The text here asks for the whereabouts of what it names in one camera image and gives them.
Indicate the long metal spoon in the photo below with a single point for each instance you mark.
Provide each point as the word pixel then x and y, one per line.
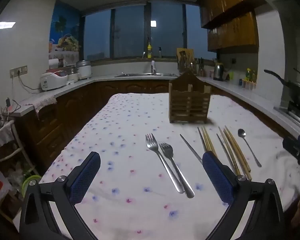
pixel 241 132

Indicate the steel lidded pot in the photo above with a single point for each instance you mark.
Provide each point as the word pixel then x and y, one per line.
pixel 84 70

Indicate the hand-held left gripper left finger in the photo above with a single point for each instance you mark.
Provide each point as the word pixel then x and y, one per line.
pixel 86 177

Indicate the gas stove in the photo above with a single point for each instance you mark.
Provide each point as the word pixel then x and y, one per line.
pixel 296 115

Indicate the white shelf rack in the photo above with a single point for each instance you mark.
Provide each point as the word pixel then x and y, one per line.
pixel 12 152

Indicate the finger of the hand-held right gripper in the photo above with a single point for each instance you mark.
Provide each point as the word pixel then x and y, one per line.
pixel 292 146

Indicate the large metal fork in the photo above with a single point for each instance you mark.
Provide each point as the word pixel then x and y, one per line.
pixel 152 143

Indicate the white rice cooker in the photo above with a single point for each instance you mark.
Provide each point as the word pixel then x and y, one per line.
pixel 52 80

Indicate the printed wooden board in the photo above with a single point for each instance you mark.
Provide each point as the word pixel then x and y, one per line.
pixel 185 60

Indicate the spice jar rack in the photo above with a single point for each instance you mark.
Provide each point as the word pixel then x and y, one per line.
pixel 249 80

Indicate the steel electric kettle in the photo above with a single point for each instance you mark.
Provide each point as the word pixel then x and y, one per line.
pixel 218 72

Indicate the white faucet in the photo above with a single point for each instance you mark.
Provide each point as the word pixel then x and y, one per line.
pixel 153 67

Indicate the ceiling light panel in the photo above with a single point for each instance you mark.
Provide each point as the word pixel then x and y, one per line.
pixel 3 25

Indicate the wooden utensil holder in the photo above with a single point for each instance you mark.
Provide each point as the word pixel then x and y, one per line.
pixel 188 105

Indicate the glass jar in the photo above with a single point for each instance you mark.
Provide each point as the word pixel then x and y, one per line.
pixel 72 73

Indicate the floral white tablecloth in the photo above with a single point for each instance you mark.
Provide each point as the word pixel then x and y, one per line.
pixel 130 120

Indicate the knife block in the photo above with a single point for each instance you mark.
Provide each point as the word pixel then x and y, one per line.
pixel 200 68

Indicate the green bowl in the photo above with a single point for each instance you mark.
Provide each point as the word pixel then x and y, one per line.
pixel 31 183

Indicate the dark pump bottle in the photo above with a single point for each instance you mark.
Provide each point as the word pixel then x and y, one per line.
pixel 160 53

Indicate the kitchen window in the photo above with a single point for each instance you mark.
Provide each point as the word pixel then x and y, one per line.
pixel 130 30

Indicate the wooden base cabinets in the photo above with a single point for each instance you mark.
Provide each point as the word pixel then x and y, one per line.
pixel 65 110

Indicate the small metal fork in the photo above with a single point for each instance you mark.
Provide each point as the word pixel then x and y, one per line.
pixel 167 151

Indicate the wooden wall cabinets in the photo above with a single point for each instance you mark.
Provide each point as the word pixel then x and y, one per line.
pixel 230 17

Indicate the green cup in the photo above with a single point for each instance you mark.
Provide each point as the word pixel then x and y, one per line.
pixel 231 75

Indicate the lace cloth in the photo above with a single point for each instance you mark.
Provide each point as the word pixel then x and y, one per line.
pixel 42 101

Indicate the black wok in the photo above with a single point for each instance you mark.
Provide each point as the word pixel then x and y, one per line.
pixel 297 88

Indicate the yellow bottle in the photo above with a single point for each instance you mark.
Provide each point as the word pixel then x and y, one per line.
pixel 149 51

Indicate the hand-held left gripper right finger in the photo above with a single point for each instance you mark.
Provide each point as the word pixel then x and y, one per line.
pixel 217 177

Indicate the wall power outlet strip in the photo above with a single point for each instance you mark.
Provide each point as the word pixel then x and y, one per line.
pixel 18 70

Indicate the steel kitchen sink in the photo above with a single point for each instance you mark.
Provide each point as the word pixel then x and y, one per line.
pixel 145 75

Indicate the fruit wall poster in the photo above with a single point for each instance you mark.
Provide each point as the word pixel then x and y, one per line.
pixel 65 30

